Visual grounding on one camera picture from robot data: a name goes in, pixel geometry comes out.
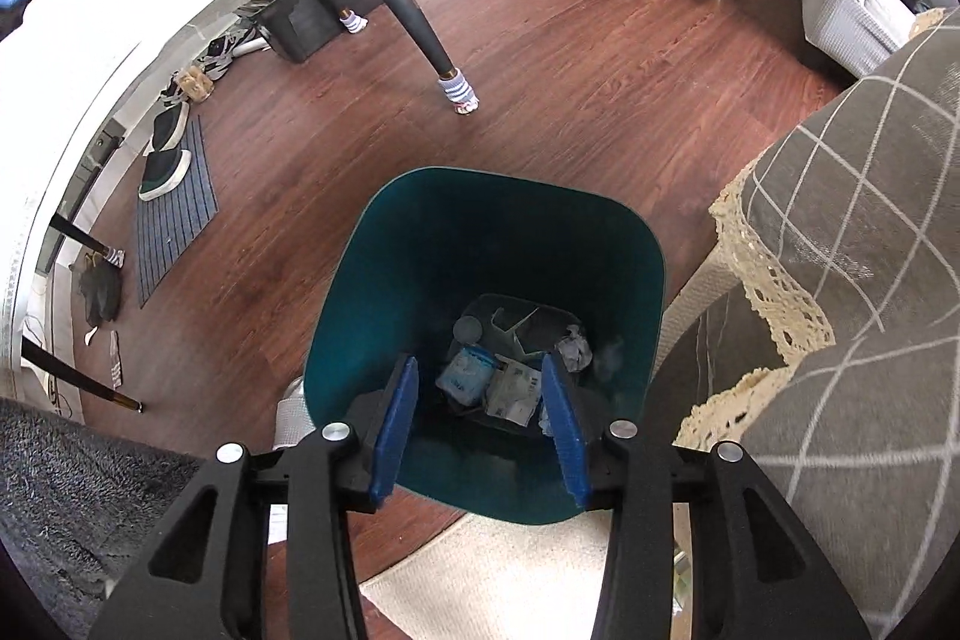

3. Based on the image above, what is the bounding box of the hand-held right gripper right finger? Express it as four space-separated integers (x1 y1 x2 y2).
540 353 875 640

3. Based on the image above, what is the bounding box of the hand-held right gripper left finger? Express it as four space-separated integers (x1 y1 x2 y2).
88 353 421 640

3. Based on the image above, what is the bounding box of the white printed wrapper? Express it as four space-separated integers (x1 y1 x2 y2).
484 359 544 426

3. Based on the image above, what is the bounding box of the grey paper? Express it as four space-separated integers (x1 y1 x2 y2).
555 325 594 373

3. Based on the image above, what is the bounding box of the white blue tissue packet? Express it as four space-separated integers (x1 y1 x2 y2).
437 342 497 405

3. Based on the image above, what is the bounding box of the clear plastic packaging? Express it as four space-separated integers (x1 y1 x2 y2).
480 302 575 360

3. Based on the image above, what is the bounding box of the dark green trash bin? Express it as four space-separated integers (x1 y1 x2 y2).
304 165 668 526

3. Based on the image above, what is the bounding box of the white ribbed cloth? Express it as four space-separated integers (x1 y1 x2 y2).
273 376 317 451

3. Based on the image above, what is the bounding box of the cream rug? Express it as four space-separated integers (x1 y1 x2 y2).
358 280 722 640

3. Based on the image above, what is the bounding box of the dark striped doormat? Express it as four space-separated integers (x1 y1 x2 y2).
135 115 221 310

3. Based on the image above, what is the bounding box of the black gold-tipped chair leg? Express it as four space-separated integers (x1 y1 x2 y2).
22 335 144 415

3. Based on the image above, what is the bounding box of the dark cloth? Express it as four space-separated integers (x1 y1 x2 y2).
70 253 123 327

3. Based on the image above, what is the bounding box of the dark grey shaggy rug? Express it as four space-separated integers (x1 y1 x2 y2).
0 395 205 640

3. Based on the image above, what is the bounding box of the black white-soled shoe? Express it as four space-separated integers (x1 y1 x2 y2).
138 148 194 203
145 100 193 154

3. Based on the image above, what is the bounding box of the round table with checked cloth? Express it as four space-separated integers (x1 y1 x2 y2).
673 6 960 640

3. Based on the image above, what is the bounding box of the black chair leg with sock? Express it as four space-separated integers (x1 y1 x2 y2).
48 212 126 271

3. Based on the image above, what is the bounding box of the white grey sneaker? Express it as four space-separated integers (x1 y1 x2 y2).
198 29 260 84

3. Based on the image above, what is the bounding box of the black storage box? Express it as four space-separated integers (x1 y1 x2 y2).
259 0 355 64

